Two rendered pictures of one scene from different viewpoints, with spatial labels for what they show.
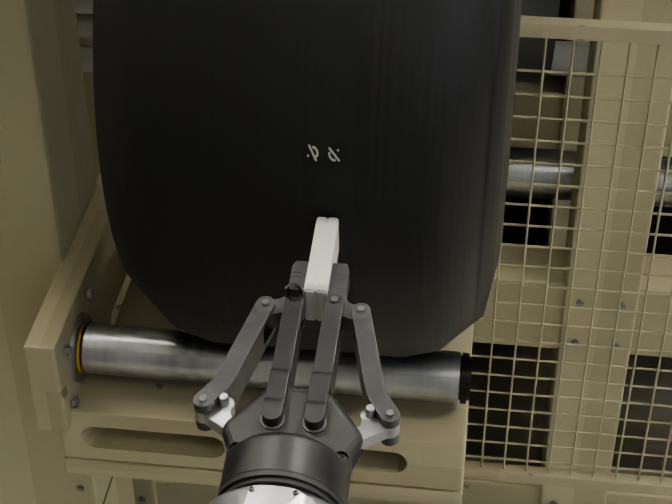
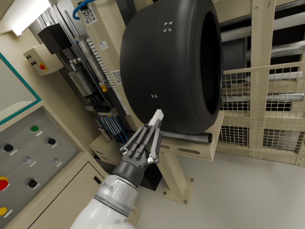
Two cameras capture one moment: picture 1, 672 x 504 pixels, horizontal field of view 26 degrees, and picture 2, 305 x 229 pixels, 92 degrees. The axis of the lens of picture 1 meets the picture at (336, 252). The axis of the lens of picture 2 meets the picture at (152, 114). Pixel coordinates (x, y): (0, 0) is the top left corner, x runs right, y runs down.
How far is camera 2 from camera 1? 0.60 m
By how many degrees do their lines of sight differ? 29
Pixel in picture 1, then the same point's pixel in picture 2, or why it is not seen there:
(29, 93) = not seen: hidden behind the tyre
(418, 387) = (200, 139)
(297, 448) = (124, 166)
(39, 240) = not seen: hidden behind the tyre
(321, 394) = (140, 150)
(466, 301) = (198, 125)
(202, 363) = (164, 133)
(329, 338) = (149, 136)
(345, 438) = (142, 162)
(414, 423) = (201, 146)
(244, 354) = (132, 139)
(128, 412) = not seen: hidden behind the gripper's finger
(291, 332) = (142, 134)
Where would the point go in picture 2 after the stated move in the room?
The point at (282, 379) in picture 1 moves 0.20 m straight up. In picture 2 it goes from (135, 146) to (96, 80)
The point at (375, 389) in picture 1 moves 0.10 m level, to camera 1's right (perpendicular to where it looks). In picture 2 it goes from (153, 149) to (192, 153)
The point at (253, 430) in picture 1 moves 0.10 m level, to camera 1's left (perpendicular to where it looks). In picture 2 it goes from (126, 157) to (100, 154)
